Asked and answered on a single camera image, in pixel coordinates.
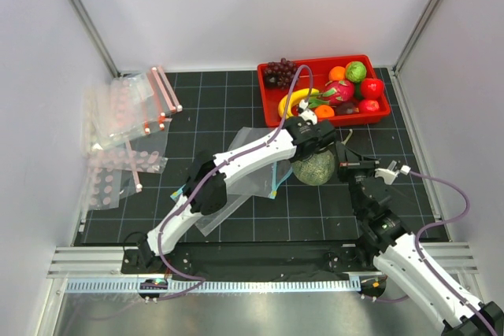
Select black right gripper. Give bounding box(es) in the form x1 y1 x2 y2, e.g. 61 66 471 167
334 142 380 216

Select green netted melon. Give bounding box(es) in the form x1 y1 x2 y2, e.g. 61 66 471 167
289 131 339 186

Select clear zip bag blue zipper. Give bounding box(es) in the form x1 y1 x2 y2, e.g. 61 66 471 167
220 127 296 199

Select clear zip bag white label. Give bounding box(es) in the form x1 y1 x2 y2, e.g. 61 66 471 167
170 184 249 238

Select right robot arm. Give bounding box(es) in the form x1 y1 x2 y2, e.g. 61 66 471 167
335 142 503 335

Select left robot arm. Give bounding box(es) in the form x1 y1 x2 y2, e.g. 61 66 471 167
137 117 335 273

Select stack of pink zip bags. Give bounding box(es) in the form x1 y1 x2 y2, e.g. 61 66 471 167
82 66 183 153

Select clear bag pink dots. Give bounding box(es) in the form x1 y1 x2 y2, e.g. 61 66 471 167
81 143 168 211

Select orange tangerine front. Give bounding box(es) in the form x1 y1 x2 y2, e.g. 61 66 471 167
314 105 335 120

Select orange tangerine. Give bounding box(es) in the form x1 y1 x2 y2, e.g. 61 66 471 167
314 105 335 120
328 66 346 81

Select yellow banana bunch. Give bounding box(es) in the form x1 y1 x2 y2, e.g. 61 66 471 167
277 88 320 119

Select pink dragon fruit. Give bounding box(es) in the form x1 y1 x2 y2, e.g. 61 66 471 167
309 79 355 109

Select red plastic tray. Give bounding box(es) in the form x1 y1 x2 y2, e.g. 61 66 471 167
258 54 391 127

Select red apple small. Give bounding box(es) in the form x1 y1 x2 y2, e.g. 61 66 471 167
358 99 380 114

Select purple grape bunch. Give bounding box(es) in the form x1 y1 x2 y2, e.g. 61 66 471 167
262 57 298 89

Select orange tangerine back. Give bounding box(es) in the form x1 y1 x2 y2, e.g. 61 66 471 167
328 66 346 81

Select red apple large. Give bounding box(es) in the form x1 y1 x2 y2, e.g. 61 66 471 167
360 78 385 100

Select green cabbage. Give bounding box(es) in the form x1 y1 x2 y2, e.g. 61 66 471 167
345 61 367 83

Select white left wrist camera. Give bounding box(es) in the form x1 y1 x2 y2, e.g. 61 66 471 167
298 99 318 125

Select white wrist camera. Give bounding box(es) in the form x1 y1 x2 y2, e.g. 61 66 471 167
298 99 318 125
374 161 411 186

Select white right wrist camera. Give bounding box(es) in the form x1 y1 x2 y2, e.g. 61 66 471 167
374 161 411 186

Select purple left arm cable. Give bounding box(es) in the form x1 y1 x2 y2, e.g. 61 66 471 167
156 64 315 301

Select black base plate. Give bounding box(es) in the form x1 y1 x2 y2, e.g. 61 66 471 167
120 241 376 282

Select right aluminium corner post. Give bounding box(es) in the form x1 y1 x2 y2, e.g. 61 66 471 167
392 0 443 75

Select aluminium corner post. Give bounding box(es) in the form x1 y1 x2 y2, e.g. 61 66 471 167
392 0 443 75
68 0 120 78

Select aluminium slotted rail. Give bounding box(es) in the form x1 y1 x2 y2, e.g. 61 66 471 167
65 277 361 294

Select left aluminium corner post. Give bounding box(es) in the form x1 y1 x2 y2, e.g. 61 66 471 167
68 0 120 78

